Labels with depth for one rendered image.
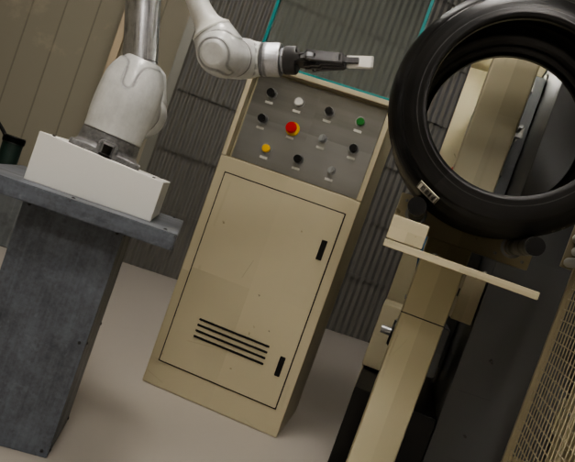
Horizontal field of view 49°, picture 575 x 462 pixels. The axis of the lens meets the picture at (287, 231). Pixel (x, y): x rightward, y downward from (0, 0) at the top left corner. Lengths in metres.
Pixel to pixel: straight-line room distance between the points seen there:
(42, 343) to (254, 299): 0.89
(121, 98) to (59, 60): 3.41
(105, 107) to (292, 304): 1.01
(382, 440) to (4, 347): 1.07
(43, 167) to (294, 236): 1.00
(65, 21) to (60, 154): 3.54
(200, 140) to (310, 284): 2.73
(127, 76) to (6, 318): 0.66
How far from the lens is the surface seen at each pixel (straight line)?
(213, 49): 1.55
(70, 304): 1.66
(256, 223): 2.31
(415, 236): 1.52
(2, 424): 1.78
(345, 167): 2.33
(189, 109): 4.86
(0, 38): 5.19
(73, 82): 5.02
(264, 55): 1.72
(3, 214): 4.16
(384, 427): 1.96
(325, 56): 1.68
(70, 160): 1.60
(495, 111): 1.95
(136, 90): 1.67
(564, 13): 1.65
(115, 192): 1.58
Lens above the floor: 0.79
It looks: 2 degrees down
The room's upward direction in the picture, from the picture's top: 20 degrees clockwise
